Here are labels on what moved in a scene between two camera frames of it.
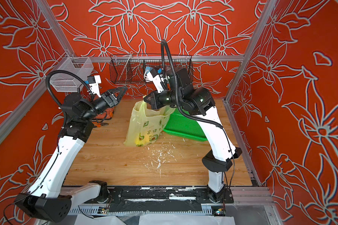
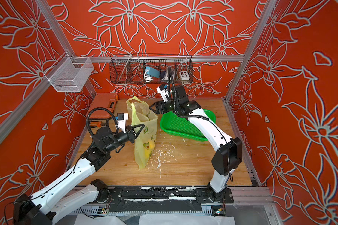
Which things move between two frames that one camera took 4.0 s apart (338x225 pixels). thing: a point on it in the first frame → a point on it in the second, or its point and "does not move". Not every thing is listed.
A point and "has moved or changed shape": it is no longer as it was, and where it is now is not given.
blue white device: (149, 73) does not move
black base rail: (126, 199) does not move
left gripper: (109, 96) → (130, 134)
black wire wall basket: (129, 68) does not move
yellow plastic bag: (146, 124) has moved or changed shape
